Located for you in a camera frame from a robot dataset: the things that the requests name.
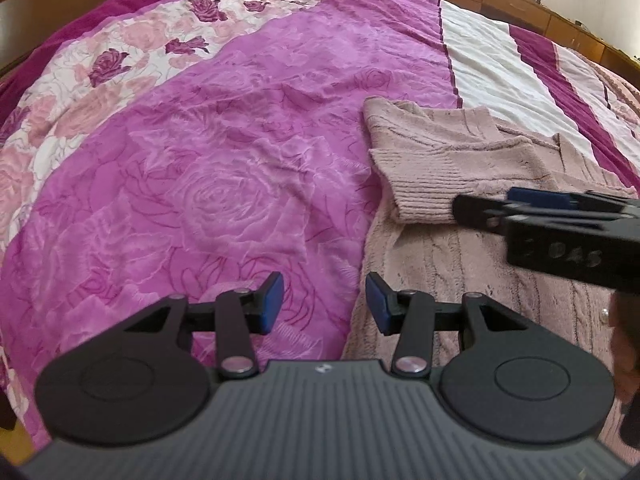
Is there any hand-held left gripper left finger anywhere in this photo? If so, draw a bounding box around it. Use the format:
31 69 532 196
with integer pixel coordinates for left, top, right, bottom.
120 271 286 380

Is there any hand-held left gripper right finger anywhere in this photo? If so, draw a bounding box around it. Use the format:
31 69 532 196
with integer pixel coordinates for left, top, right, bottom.
365 271 531 377

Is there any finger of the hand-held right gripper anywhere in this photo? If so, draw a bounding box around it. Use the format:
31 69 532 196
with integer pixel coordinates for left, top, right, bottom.
452 193 523 235
506 187 640 212

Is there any pink knit sweater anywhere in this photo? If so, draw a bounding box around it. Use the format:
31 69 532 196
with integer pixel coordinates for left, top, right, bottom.
342 97 640 461

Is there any person's right hand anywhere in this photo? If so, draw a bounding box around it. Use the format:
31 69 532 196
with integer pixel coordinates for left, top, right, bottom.
609 290 640 407

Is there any purple pink striped bedspread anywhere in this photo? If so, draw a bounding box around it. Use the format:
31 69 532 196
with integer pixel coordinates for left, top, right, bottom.
0 0 640 461

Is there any carved wooden headboard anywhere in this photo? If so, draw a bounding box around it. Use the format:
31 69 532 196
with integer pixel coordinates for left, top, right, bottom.
0 0 143 78

